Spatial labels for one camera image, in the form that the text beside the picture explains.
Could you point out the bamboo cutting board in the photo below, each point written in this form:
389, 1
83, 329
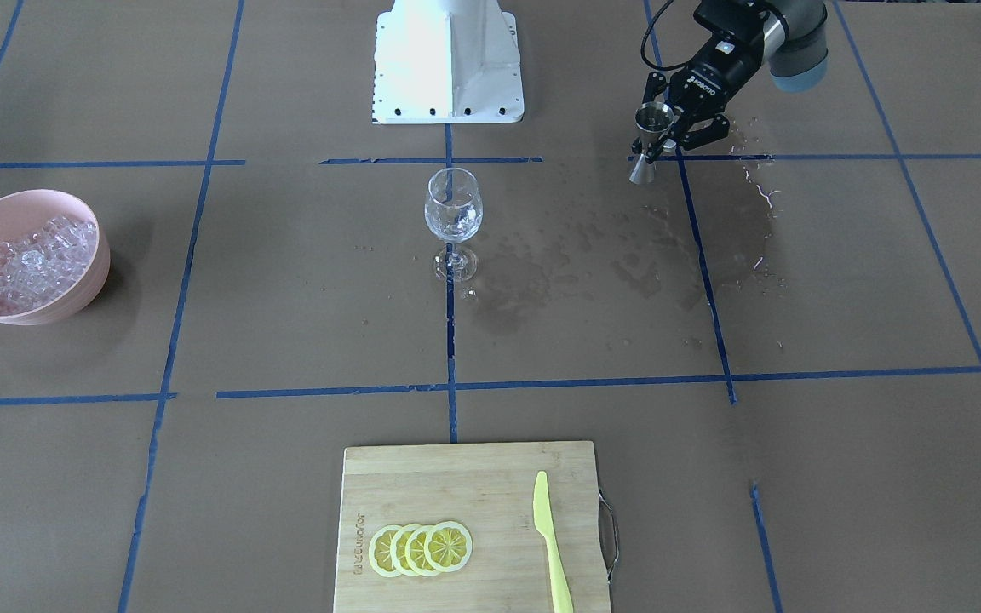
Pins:
488, 488

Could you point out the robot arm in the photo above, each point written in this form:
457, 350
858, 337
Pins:
788, 37

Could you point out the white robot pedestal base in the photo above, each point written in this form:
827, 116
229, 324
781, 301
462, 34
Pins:
447, 62

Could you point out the pink bowl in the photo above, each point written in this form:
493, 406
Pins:
26, 211

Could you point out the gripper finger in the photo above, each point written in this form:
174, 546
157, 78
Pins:
677, 135
652, 118

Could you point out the yellow plastic knife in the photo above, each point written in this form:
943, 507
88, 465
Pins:
543, 521

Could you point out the steel jigger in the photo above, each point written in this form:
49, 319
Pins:
643, 172

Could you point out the clear wine glass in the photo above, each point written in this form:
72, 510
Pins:
453, 212

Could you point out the lemon slice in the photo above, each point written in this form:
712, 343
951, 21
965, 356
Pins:
415, 551
399, 546
381, 558
448, 546

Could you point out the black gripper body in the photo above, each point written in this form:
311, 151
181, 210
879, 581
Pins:
719, 70

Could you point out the clear ice cubes pile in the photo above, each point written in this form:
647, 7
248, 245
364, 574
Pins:
41, 266

